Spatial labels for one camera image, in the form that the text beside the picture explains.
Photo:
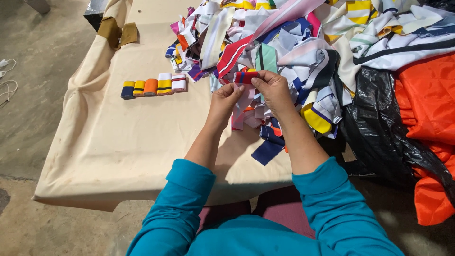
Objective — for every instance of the person's right hand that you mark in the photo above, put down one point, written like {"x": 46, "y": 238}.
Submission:
{"x": 273, "y": 90}

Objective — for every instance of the person's left hand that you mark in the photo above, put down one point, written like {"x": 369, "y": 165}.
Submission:
{"x": 222, "y": 105}

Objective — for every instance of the red blue striped fabric strip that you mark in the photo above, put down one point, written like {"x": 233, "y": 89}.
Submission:
{"x": 243, "y": 96}

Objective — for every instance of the white red striped fabric roll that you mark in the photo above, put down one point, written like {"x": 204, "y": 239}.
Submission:
{"x": 178, "y": 83}

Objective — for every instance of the white yellow black fabric roll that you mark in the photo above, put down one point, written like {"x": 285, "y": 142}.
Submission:
{"x": 165, "y": 84}

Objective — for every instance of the heap of colourful fabric strips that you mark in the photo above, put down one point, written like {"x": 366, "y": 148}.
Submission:
{"x": 320, "y": 46}

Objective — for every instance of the orange fabric roll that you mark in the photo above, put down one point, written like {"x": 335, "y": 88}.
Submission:
{"x": 150, "y": 87}

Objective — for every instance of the yellow black striped fabric roll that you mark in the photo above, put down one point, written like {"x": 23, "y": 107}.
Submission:
{"x": 139, "y": 88}

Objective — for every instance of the beige table cloth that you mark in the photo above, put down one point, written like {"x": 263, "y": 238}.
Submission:
{"x": 135, "y": 135}

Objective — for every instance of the navy yellow fabric roll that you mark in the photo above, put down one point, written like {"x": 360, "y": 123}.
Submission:
{"x": 128, "y": 90}

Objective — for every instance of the black plastic bag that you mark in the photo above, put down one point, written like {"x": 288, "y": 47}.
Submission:
{"x": 380, "y": 131}

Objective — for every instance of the person's maroon trousers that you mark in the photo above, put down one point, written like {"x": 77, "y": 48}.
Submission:
{"x": 270, "y": 211}

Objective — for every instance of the person's teal sweater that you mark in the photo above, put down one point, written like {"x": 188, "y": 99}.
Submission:
{"x": 256, "y": 220}

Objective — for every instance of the brown fabric piece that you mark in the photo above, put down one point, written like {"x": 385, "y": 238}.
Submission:
{"x": 115, "y": 32}

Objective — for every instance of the black box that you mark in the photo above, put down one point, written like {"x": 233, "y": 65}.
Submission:
{"x": 94, "y": 13}

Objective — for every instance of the orange quilted fabric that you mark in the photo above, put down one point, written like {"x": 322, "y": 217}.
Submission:
{"x": 430, "y": 124}

